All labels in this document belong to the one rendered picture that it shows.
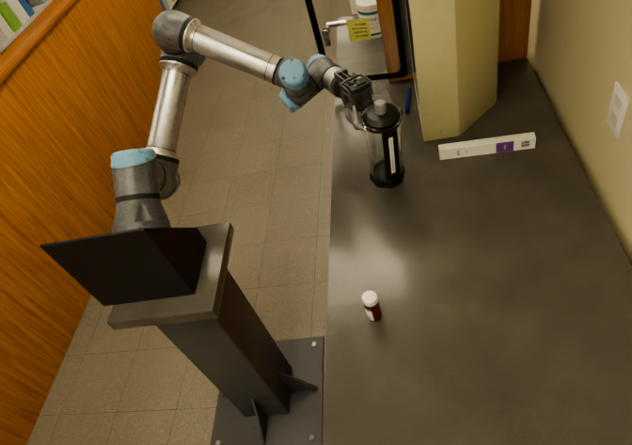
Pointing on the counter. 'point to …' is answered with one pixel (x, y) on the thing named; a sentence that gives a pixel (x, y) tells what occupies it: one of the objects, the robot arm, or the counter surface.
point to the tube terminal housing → (454, 47)
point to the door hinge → (406, 35)
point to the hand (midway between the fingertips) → (381, 122)
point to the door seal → (317, 30)
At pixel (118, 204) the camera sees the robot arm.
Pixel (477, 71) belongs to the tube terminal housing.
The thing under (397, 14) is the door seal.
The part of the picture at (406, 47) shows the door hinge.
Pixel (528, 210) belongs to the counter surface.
